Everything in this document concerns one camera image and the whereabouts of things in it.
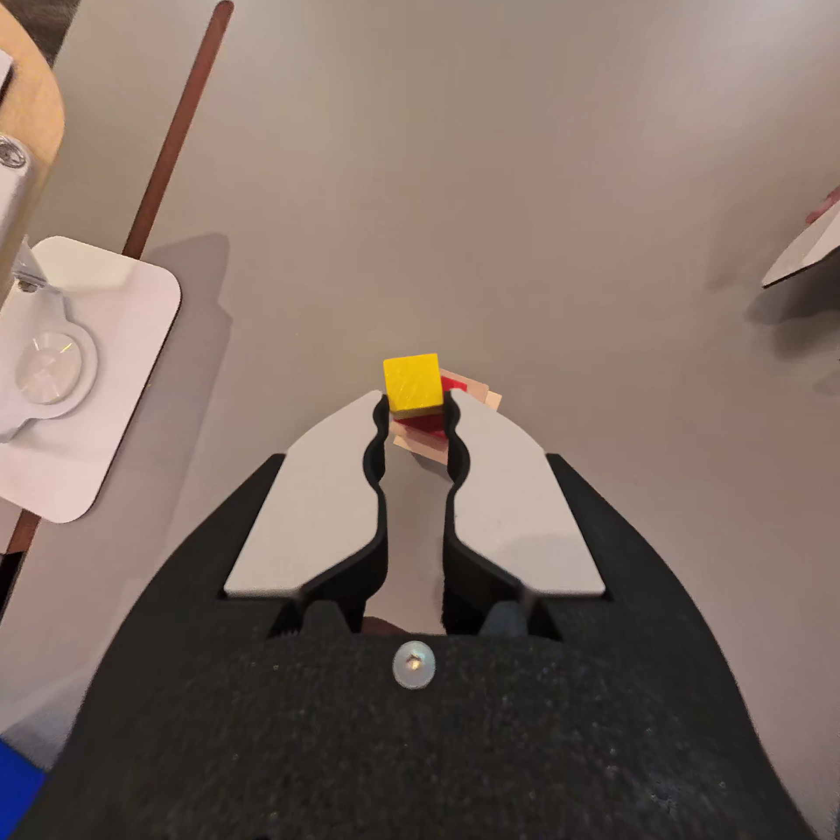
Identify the person's right hand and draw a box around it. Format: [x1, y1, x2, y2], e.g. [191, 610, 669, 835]
[806, 184, 840, 227]

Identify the blue plastic bin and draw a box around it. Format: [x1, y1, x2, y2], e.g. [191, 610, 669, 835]
[0, 735, 48, 840]

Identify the white folding stand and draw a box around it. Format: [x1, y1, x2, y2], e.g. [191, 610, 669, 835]
[0, 158, 182, 523]

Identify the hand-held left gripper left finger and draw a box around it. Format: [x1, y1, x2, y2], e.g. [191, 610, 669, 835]
[224, 389, 395, 605]

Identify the yellow wooden cube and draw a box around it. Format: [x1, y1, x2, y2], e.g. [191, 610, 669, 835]
[384, 352, 443, 418]

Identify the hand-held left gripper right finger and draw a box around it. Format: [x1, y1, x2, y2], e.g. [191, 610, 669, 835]
[443, 389, 607, 605]

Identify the medium wooden cube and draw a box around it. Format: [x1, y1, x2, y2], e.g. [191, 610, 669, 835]
[389, 381, 505, 466]

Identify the red wooden cube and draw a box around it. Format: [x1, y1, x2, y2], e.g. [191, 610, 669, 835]
[392, 373, 471, 431]

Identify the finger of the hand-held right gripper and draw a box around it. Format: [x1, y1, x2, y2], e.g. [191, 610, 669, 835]
[762, 208, 840, 290]

